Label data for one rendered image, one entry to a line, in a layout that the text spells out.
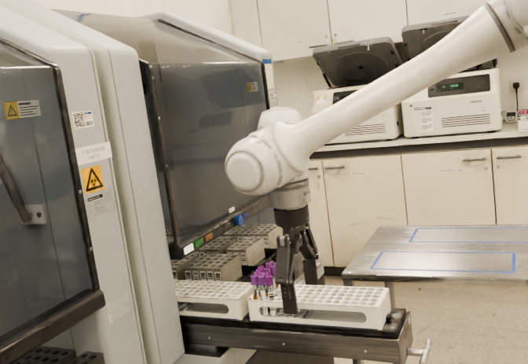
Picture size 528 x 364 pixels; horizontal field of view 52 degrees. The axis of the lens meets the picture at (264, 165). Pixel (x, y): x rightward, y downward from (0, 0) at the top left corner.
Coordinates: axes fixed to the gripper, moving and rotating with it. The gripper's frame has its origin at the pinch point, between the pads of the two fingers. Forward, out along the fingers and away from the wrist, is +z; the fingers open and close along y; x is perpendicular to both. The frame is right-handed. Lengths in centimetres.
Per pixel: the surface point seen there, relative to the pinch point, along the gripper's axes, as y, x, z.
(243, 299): -2.5, 13.2, 0.4
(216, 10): 236, 138, -103
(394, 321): -0.9, -20.2, 4.2
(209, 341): -6.7, 21.3, 9.3
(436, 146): 233, 0, 2
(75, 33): -17, 35, -62
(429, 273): 25.5, -23.6, 3.9
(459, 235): 57, -28, 4
